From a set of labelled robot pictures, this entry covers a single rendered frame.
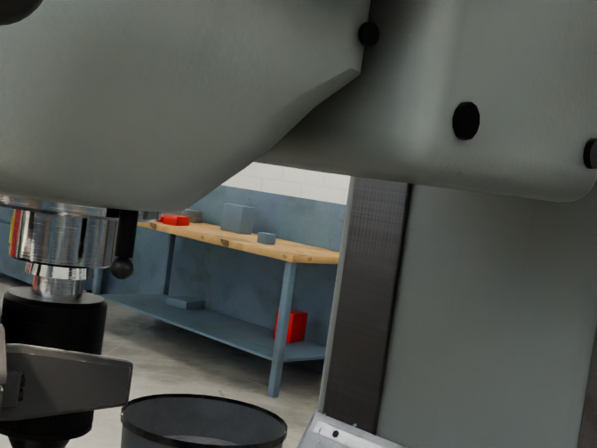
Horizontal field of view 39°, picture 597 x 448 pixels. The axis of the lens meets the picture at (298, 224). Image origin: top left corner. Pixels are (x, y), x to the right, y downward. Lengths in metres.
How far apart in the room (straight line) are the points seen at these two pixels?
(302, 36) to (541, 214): 0.34
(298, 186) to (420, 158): 5.84
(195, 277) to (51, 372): 6.68
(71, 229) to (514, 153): 0.22
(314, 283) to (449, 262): 5.37
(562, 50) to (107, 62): 0.26
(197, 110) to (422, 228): 0.40
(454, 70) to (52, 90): 0.18
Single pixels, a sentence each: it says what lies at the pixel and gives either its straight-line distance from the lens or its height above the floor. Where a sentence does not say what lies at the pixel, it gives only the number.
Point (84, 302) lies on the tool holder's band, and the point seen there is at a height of 1.26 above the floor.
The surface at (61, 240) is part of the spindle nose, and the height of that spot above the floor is 1.29.
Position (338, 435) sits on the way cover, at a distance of 0.77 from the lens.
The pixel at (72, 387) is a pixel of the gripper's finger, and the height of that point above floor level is 1.23.
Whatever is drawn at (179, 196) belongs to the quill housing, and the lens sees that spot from 0.37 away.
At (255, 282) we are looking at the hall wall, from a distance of 6.50.
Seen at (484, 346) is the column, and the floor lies 1.22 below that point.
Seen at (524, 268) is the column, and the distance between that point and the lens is 0.66.
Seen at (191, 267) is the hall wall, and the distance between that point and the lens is 7.10.
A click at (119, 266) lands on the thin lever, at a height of 1.29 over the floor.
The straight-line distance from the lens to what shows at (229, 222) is 6.27.
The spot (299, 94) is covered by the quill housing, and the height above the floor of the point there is 1.37.
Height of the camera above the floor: 1.33
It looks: 3 degrees down
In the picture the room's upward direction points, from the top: 8 degrees clockwise
